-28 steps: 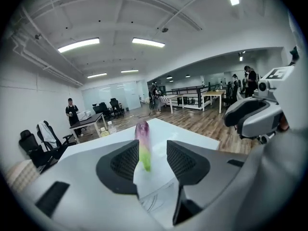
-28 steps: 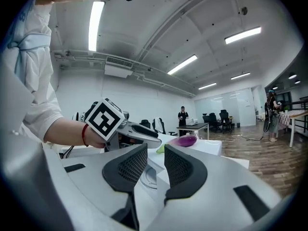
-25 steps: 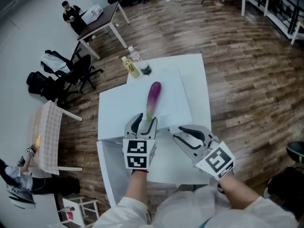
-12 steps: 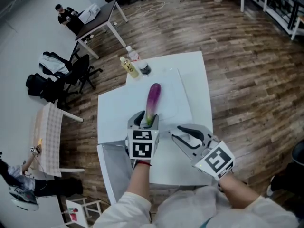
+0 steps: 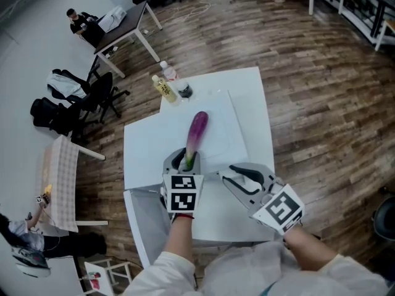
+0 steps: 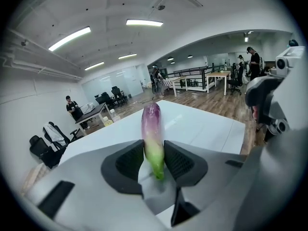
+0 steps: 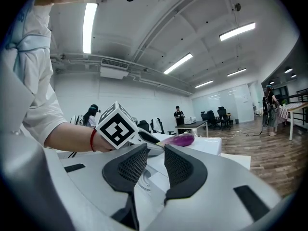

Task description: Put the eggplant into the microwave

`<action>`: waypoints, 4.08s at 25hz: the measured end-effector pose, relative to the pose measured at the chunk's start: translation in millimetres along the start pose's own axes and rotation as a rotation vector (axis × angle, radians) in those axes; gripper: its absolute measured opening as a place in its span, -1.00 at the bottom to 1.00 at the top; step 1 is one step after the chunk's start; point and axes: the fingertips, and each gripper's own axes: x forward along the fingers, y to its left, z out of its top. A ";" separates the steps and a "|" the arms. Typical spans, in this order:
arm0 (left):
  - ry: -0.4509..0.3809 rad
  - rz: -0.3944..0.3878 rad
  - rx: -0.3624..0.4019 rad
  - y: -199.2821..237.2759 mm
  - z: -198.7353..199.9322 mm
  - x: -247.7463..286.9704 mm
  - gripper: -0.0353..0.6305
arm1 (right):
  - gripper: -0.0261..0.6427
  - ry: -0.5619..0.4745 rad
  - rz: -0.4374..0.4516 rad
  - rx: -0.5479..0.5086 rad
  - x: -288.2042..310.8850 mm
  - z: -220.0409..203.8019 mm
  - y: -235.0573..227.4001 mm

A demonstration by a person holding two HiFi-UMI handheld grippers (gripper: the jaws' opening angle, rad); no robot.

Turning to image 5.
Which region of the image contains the dark jar white lid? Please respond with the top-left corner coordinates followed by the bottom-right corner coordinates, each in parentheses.
top-left (176, 79), bottom-right (194, 100)

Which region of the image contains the grey jacket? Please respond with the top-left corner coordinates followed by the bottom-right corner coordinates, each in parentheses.
top-left (46, 69), bottom-right (87, 100)

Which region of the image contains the person's left forearm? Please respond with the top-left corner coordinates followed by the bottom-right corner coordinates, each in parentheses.
top-left (123, 213), bottom-right (197, 296)

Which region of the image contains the wooden top desk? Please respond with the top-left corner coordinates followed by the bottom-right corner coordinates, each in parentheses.
top-left (375, 18), bottom-right (395, 52)

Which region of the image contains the red green item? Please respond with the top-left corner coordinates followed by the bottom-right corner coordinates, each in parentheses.
top-left (88, 271), bottom-right (102, 289)

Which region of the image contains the white microwave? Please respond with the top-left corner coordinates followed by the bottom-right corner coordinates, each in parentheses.
top-left (122, 89), bottom-right (251, 268)

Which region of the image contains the white table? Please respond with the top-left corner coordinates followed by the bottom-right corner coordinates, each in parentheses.
top-left (159, 66), bottom-right (276, 248)

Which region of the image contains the white stool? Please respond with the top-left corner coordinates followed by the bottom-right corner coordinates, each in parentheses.
top-left (78, 257), bottom-right (133, 296)

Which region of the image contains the purple eggplant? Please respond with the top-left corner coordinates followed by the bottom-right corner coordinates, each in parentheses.
top-left (184, 111), bottom-right (210, 171)

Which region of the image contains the checkered cloth table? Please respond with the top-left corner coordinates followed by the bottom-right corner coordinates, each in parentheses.
top-left (33, 134), bottom-right (109, 234)

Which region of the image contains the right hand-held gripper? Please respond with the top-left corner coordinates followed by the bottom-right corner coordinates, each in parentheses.
top-left (218, 162), bottom-right (306, 236)

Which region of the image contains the clear bottle red label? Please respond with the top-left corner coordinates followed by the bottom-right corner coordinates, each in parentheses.
top-left (159, 60), bottom-right (180, 83)

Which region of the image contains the dark top desk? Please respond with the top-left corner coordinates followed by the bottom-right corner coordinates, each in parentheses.
top-left (93, 0), bottom-right (164, 79)

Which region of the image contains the person's right forearm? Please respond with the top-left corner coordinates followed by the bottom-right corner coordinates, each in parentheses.
top-left (283, 226), bottom-right (389, 296)

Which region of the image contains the white box appliance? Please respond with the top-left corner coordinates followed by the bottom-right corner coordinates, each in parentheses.
top-left (98, 5), bottom-right (127, 33)

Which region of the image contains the yellow drink bottle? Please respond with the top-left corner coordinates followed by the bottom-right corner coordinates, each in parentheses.
top-left (151, 75), bottom-right (179, 104)

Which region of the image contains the black metal railing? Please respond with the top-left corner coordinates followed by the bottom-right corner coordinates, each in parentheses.
top-left (339, 0), bottom-right (395, 39)

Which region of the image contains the person's white garment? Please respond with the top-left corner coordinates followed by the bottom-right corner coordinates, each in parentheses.
top-left (122, 240), bottom-right (389, 296)

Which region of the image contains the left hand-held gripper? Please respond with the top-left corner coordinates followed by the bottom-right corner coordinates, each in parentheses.
top-left (160, 147), bottom-right (206, 213)

